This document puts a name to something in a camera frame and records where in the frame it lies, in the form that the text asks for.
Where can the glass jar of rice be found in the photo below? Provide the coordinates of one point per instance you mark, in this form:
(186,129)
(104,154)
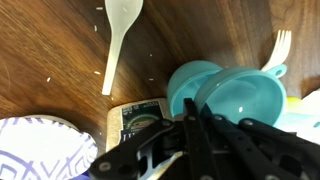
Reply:
(115,126)

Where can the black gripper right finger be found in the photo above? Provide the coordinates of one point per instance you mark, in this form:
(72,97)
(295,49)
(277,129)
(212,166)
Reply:
(266,150)

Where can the white plastic fork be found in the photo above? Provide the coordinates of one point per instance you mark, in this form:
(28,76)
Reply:
(278,50)

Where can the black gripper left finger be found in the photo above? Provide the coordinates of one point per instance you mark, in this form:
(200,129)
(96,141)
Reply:
(133,156)

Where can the large teal measuring cup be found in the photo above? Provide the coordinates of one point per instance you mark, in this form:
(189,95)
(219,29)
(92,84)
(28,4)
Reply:
(246,96)

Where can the blue patterned paper plate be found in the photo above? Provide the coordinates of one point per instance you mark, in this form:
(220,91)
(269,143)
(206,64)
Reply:
(36,150)

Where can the medium teal measuring cup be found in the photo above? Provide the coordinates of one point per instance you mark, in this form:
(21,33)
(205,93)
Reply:
(185,78)

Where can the white plastic spoon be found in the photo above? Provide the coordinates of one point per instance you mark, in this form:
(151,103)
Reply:
(121,16)

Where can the white paper sheet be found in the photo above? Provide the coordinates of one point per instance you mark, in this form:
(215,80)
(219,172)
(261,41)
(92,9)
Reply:
(311,100)

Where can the yellow ball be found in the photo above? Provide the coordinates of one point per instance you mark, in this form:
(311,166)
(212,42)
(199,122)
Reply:
(293,101)

